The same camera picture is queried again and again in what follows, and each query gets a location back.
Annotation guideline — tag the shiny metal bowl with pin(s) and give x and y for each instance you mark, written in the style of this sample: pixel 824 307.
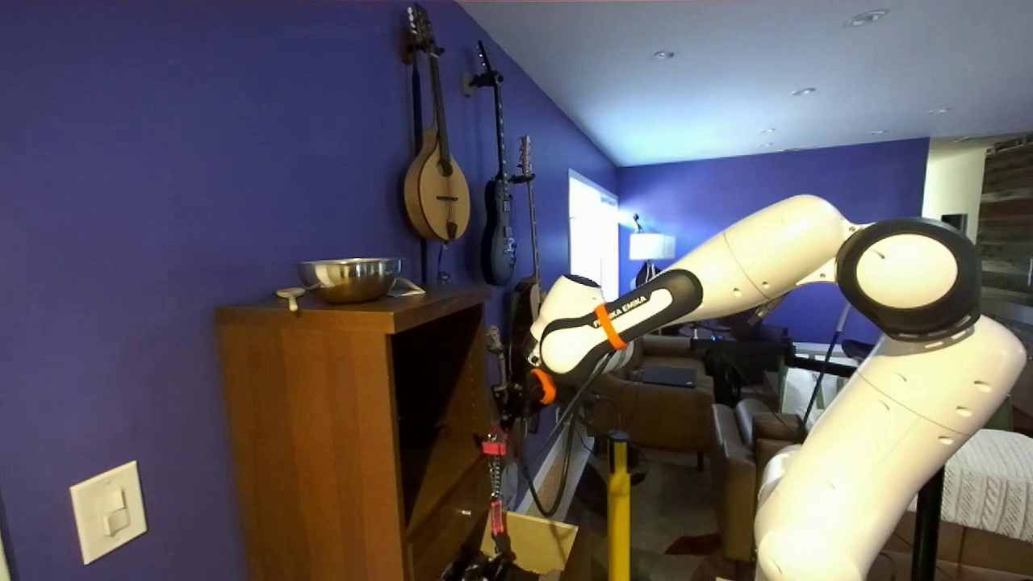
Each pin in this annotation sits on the shiny metal bowl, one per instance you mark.
pixel 349 278

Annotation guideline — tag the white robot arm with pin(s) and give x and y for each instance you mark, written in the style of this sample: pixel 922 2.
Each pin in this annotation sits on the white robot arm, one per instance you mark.
pixel 860 429

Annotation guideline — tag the small white knob object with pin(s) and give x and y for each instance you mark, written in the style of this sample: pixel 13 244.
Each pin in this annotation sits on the small white knob object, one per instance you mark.
pixel 291 294

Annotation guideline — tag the tan mandolin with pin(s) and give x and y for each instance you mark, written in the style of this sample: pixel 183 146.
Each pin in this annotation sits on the tan mandolin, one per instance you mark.
pixel 437 189

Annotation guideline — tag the white shade lamp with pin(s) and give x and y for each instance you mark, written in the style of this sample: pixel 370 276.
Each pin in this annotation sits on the white shade lamp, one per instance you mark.
pixel 651 245

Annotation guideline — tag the flat white item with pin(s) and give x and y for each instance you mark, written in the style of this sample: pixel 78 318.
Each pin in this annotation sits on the flat white item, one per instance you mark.
pixel 407 289

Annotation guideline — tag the brown sofa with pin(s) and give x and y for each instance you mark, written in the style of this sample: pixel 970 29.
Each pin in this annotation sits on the brown sofa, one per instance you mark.
pixel 658 399

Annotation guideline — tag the cream light switch plate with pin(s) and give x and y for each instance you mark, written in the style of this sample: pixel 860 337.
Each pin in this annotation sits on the cream light switch plate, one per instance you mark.
pixel 109 510

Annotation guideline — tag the black camera stand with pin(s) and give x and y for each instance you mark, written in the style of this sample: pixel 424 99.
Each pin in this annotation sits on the black camera stand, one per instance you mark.
pixel 929 526

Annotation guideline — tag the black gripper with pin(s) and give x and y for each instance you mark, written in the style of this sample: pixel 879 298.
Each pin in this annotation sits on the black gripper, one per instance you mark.
pixel 523 392

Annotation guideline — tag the brown armchair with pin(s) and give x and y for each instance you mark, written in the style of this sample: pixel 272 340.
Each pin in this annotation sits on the brown armchair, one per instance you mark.
pixel 743 461

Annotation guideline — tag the dark electric guitar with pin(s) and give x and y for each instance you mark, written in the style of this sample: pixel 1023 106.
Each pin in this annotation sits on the dark electric guitar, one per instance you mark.
pixel 496 215

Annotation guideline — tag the brown wooden shelf unit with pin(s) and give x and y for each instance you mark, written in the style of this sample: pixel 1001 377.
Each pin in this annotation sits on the brown wooden shelf unit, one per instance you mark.
pixel 325 429

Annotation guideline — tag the yellow pole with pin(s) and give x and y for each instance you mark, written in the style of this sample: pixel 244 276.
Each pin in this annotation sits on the yellow pole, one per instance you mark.
pixel 619 505

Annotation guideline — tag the white panel door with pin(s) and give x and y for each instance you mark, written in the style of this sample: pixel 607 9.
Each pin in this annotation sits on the white panel door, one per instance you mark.
pixel 590 227

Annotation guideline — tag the white bed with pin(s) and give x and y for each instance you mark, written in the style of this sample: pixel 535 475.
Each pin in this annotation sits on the white bed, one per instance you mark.
pixel 997 484

